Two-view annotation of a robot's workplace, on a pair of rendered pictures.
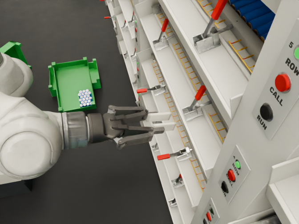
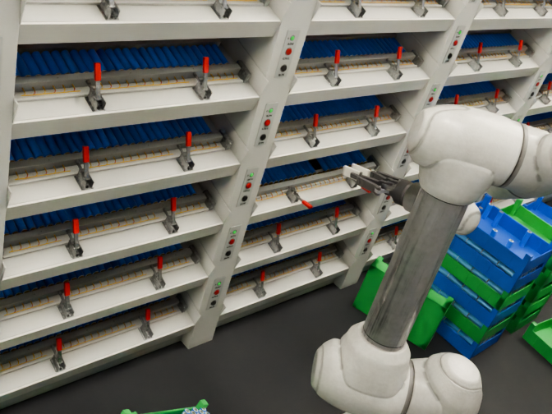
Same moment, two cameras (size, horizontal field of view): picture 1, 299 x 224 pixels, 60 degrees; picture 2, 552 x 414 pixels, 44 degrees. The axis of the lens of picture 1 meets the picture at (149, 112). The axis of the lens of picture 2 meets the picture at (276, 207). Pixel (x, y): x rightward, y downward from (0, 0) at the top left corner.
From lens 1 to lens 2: 2.21 m
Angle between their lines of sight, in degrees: 85
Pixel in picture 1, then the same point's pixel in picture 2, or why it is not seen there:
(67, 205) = not seen: hidden behind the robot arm
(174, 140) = (340, 189)
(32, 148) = not seen: hidden behind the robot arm
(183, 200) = (344, 227)
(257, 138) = (443, 68)
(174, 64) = (329, 135)
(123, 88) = (117, 388)
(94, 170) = (304, 385)
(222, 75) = (410, 75)
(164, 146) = (300, 241)
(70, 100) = not seen: outside the picture
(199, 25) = (379, 74)
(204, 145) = (389, 130)
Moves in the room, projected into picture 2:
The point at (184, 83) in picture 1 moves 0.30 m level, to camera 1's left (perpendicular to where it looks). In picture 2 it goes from (347, 131) to (402, 189)
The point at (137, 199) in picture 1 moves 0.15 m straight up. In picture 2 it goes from (311, 328) to (324, 296)
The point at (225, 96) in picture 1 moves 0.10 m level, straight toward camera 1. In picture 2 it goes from (420, 77) to (450, 85)
